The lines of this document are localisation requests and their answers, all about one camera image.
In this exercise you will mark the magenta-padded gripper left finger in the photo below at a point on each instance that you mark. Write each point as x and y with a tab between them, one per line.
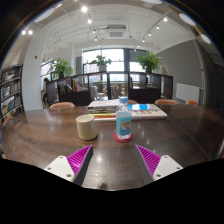
58	166

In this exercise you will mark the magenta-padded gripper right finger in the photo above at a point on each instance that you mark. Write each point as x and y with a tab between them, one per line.
166	166

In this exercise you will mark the clear plastic water bottle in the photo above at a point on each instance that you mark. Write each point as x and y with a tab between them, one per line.
123	125

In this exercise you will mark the cream paper cup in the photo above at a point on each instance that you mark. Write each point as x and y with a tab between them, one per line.
86	128

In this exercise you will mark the flat round red coaster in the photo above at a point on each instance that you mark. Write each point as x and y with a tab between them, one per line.
116	139

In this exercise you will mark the group of orange chairs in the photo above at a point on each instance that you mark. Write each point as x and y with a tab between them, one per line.
61	105

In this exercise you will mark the dark open shelf unit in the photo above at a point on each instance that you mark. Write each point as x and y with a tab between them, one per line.
78	98

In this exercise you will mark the stack of books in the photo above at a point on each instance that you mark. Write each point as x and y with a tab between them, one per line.
101	106

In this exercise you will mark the person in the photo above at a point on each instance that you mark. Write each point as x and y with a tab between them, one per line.
45	91

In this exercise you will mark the tall bookshelf with books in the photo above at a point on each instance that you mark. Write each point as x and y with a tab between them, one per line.
10	91

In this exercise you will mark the bushy potted green plant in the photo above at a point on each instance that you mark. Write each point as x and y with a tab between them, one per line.
62	67

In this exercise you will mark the tall potted green plant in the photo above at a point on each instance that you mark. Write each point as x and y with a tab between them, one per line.
149	61

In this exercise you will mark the small potted green plant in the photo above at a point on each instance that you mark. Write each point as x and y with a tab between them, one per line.
101	61

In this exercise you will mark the white ceiling air conditioner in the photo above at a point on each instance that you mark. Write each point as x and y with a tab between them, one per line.
116	32

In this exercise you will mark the round white ceiling lamps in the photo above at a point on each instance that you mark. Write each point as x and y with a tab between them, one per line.
43	14

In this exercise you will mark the ceiling track spotlights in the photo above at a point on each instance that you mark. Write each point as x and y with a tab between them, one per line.
84	9

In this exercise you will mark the white wall panel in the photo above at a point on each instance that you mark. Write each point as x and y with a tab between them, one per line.
187	92

